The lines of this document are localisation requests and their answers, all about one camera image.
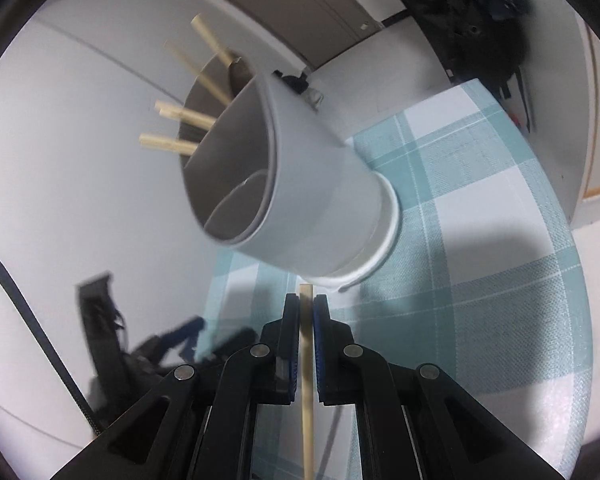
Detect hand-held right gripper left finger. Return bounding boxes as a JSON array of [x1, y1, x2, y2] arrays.
[[50, 294, 302, 480]]

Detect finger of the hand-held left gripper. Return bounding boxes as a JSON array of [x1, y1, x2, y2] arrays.
[[195, 327, 261, 361], [130, 316, 208, 361]]

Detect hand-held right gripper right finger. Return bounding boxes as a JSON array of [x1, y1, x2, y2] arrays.
[[314, 294, 567, 480]]

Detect wooden chopstick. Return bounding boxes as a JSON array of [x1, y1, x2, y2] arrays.
[[298, 284, 315, 480], [154, 101, 218, 129], [138, 132, 200, 157], [190, 14, 236, 68], [164, 41, 233, 107]]

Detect white utensil holder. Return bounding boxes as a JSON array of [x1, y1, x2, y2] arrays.
[[180, 57, 401, 293]]

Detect teal chequered tablecloth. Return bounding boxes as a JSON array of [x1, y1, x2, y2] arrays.
[[200, 79, 588, 480]]

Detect black clothes pile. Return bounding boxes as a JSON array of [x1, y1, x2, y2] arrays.
[[272, 69, 311, 96]]

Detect black jacket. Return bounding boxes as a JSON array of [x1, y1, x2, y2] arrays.
[[410, 0, 533, 133]]

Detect brown door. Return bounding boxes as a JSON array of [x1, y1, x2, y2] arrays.
[[172, 0, 383, 68]]

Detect thick black cable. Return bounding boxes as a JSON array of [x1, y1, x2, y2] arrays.
[[0, 239, 103, 436]]

